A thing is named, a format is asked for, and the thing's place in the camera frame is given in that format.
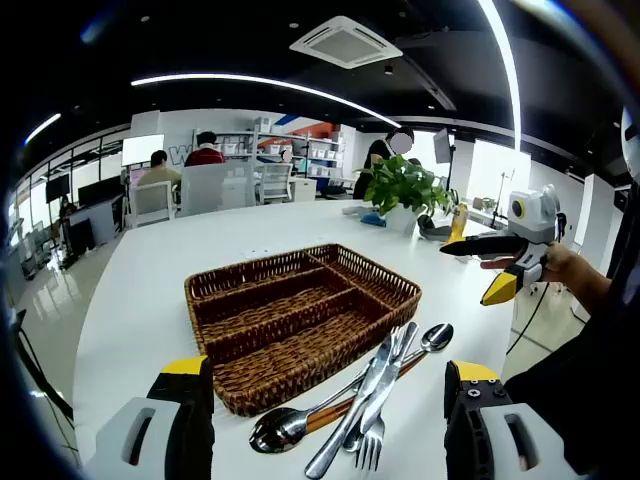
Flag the steel knife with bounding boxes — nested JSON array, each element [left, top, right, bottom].
[[304, 335, 396, 480], [357, 322, 420, 435]]

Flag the white storage shelf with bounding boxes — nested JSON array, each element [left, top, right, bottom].
[[192, 115, 347, 179]]

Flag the person's dark clothing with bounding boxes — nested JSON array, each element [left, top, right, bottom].
[[502, 179, 640, 480]]

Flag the steel spoon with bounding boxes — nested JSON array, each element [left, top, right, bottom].
[[248, 362, 376, 455], [397, 322, 455, 369]]

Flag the wooden handled spoon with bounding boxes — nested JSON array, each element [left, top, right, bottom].
[[248, 349, 427, 455]]

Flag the ceiling light strip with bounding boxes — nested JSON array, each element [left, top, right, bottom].
[[24, 112, 62, 146], [477, 0, 524, 151], [130, 73, 402, 129]]

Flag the white cabinet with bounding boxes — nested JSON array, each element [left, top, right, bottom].
[[289, 177, 318, 203]]

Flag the brown wicker storage slot basket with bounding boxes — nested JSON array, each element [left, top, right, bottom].
[[183, 242, 424, 419]]

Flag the green potted plant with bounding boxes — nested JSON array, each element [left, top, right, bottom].
[[355, 153, 456, 236]]

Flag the white worn device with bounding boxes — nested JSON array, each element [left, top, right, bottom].
[[621, 106, 640, 181]]

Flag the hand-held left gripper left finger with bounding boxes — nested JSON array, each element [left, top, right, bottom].
[[84, 355, 217, 480]]

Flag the white office chair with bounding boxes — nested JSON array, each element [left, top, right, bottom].
[[130, 180, 177, 229], [257, 163, 295, 204]]

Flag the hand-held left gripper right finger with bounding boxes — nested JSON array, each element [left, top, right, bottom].
[[443, 358, 584, 480]]

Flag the studio light on stand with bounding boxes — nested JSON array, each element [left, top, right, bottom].
[[432, 127, 457, 194]]

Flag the black tripod leg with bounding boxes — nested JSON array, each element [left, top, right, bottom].
[[8, 308, 76, 422]]

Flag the thin metal stand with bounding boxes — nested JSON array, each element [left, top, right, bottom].
[[492, 168, 517, 232]]

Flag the white desk partition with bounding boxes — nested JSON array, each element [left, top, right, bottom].
[[179, 162, 257, 217]]

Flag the black monitor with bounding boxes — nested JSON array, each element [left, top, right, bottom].
[[77, 175, 124, 207], [45, 173, 71, 204]]

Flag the person's right hand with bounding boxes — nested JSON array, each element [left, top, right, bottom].
[[541, 241, 585, 285]]

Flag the yellow bottle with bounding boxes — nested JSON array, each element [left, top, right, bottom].
[[449, 202, 470, 246]]

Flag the black cable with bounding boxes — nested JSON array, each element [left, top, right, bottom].
[[505, 280, 552, 357]]

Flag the white table socket panel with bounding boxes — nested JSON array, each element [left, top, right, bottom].
[[241, 244, 282, 259]]

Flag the black curved object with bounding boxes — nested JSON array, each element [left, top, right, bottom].
[[417, 213, 452, 242]]

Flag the white ceiling air conditioner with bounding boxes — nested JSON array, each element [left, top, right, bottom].
[[288, 15, 404, 70]]

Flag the white bright screen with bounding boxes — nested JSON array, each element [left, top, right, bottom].
[[121, 133, 166, 168]]

